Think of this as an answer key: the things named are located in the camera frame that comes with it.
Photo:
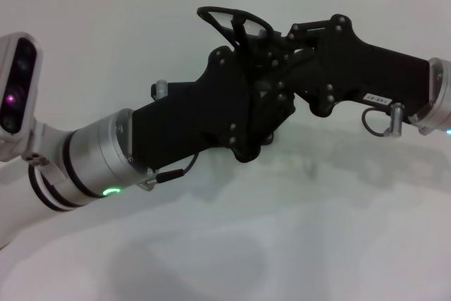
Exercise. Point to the left gripper silver stud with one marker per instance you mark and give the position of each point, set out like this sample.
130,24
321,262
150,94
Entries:
162,89

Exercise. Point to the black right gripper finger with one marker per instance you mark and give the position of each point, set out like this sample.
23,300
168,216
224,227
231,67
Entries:
310,29
306,75

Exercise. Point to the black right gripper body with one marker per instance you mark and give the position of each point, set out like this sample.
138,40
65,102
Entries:
380,72

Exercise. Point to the black glasses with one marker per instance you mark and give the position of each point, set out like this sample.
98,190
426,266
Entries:
206,10

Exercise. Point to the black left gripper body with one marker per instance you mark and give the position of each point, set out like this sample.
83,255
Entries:
197,121

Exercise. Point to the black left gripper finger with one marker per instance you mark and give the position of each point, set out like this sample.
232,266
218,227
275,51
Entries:
275,110
255,65

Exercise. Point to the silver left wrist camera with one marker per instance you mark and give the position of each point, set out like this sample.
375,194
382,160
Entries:
21,68

